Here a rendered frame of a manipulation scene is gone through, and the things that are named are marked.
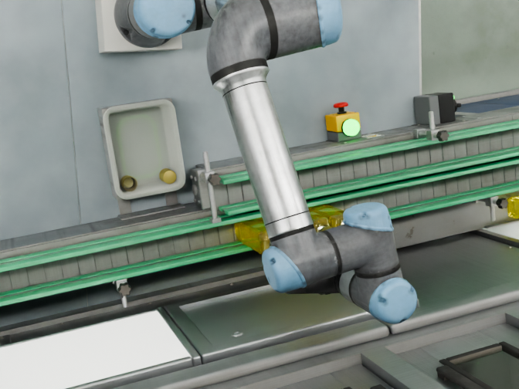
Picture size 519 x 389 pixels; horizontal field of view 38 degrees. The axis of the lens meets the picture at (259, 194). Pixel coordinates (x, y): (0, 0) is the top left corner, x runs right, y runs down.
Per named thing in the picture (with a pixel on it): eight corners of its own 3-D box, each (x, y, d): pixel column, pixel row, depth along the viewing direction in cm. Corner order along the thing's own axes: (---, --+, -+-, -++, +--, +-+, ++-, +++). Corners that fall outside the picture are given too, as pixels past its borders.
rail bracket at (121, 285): (111, 299, 181) (120, 316, 169) (106, 272, 180) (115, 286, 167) (127, 295, 182) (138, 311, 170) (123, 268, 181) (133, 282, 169)
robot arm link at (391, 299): (415, 269, 122) (425, 318, 124) (382, 255, 133) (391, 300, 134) (373, 285, 120) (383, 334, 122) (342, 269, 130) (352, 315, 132)
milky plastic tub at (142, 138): (111, 197, 190) (117, 201, 182) (96, 107, 186) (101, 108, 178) (179, 184, 195) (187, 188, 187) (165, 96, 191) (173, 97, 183)
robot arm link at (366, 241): (334, 224, 118) (348, 289, 121) (397, 204, 121) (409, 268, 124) (314, 215, 126) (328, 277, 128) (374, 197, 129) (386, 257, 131)
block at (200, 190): (192, 206, 191) (200, 211, 184) (187, 169, 189) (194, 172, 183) (206, 204, 192) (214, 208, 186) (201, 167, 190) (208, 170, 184)
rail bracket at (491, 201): (469, 217, 212) (500, 225, 199) (467, 193, 210) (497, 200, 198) (481, 214, 213) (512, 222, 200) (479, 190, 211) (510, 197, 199)
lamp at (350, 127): (342, 136, 201) (347, 137, 198) (340, 120, 200) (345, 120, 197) (357, 133, 202) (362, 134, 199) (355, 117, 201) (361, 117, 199)
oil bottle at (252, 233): (235, 240, 189) (265, 258, 169) (232, 218, 188) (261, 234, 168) (257, 235, 191) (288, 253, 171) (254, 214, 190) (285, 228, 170)
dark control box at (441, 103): (415, 124, 216) (431, 126, 208) (412, 96, 215) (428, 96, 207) (439, 120, 219) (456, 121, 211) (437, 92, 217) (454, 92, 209)
